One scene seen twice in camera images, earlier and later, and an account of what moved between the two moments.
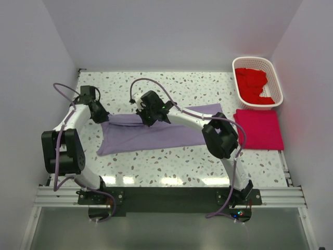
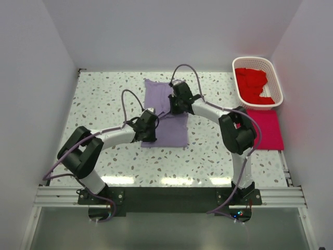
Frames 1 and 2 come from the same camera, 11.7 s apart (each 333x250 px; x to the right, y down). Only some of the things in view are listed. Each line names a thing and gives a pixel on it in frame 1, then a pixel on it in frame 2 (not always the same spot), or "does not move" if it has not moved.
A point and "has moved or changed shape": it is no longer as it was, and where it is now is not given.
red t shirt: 250,83 does not move
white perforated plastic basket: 257,83 does not move
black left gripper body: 101,116 -> 150,134
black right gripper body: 146,117 -> 176,104
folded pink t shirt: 262,128 does not move
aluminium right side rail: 286,170 does not move
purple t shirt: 124,133 has moved or changed shape
